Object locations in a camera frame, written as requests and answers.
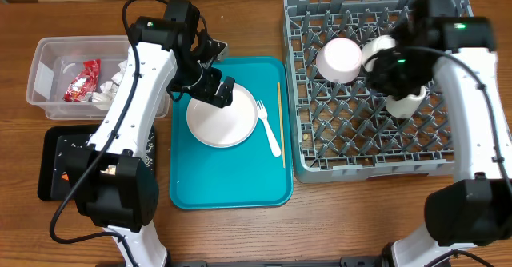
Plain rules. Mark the white plastic cup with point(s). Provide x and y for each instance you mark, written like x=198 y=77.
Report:
x=407 y=106

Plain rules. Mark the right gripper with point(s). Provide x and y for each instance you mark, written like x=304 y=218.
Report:
x=386 y=84

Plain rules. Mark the black plastic tray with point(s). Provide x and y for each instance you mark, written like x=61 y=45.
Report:
x=52 y=188

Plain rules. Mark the white plastic fork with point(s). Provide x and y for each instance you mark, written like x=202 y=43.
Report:
x=263 y=116

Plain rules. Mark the wooden chopstick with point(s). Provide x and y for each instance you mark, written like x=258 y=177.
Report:
x=281 y=125

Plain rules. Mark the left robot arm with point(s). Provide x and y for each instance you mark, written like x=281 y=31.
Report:
x=110 y=182

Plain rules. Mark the large white plate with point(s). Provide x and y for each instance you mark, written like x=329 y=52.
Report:
x=223 y=127

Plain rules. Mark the grey dish rack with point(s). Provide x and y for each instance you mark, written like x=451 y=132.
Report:
x=342 y=131

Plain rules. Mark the red snack wrapper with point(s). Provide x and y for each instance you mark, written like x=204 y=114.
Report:
x=84 y=84

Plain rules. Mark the pile of rice and nuts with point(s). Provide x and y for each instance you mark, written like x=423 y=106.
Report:
x=66 y=142

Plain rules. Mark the white napkin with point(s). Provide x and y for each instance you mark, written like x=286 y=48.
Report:
x=117 y=78
x=105 y=96

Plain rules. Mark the teal plastic tray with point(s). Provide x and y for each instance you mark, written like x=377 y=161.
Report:
x=242 y=176

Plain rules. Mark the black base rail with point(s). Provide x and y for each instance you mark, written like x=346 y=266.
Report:
x=366 y=261

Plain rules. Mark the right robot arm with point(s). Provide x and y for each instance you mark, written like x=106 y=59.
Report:
x=459 y=53

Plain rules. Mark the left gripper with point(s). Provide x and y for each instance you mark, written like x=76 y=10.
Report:
x=210 y=91

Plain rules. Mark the small bowl with nuts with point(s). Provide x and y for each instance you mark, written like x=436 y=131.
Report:
x=339 y=60

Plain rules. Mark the clear plastic bin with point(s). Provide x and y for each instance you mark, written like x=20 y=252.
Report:
x=58 y=60

